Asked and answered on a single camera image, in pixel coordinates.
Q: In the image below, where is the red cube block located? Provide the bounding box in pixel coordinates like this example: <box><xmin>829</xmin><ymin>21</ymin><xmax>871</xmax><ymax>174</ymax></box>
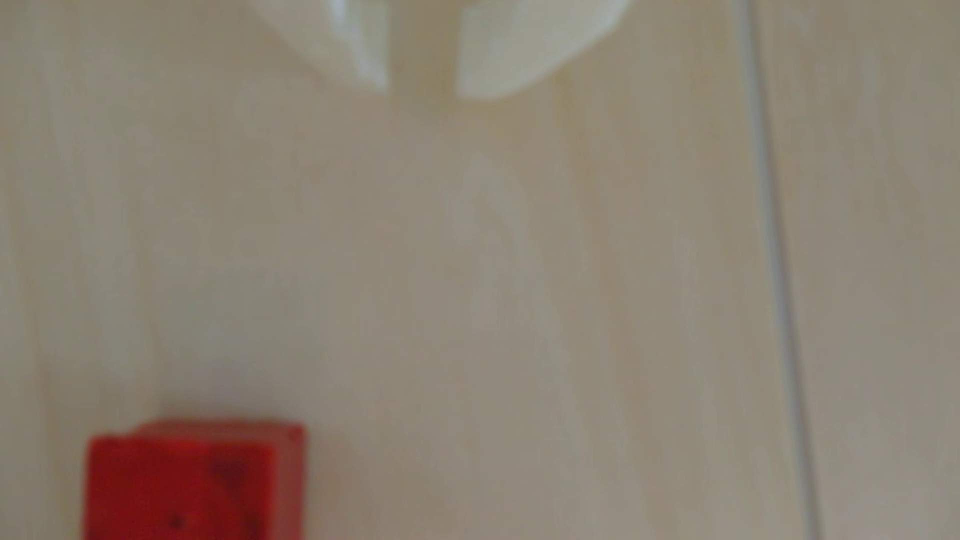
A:
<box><xmin>82</xmin><ymin>418</ymin><xmax>309</xmax><ymax>540</ymax></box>

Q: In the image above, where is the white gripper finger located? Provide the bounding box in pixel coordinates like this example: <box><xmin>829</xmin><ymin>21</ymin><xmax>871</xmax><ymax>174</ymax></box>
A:
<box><xmin>246</xmin><ymin>0</ymin><xmax>392</xmax><ymax>94</ymax></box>
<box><xmin>453</xmin><ymin>0</ymin><xmax>635</xmax><ymax>101</ymax></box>

